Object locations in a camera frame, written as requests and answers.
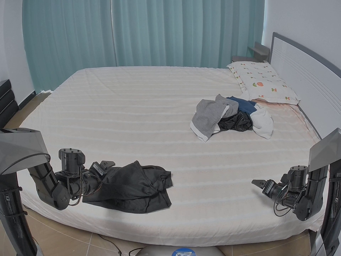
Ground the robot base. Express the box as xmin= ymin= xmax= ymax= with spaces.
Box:
xmin=136 ymin=246 xmax=223 ymax=256

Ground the black chest of drawers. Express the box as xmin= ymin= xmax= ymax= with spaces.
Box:
xmin=0 ymin=79 xmax=20 ymax=129

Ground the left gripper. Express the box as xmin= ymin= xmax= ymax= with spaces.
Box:
xmin=79 ymin=160 xmax=116 ymax=197

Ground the bed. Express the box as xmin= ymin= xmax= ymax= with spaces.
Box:
xmin=20 ymin=32 xmax=341 ymax=246

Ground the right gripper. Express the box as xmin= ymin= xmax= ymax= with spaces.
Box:
xmin=251 ymin=179 xmax=279 ymax=198

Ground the pile of clothes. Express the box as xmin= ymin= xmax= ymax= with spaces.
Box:
xmin=190 ymin=94 xmax=274 ymax=142

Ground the dark grey bedside table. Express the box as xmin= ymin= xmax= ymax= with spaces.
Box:
xmin=232 ymin=42 xmax=271 ymax=63

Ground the black T-shirt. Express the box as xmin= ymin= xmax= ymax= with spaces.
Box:
xmin=83 ymin=161 xmax=172 ymax=213

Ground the blue-green curtain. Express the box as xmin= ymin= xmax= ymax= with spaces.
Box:
xmin=110 ymin=0 xmax=265 ymax=69
xmin=23 ymin=0 xmax=118 ymax=94

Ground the white printed pillow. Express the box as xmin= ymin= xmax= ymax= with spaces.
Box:
xmin=226 ymin=61 xmax=301 ymax=105

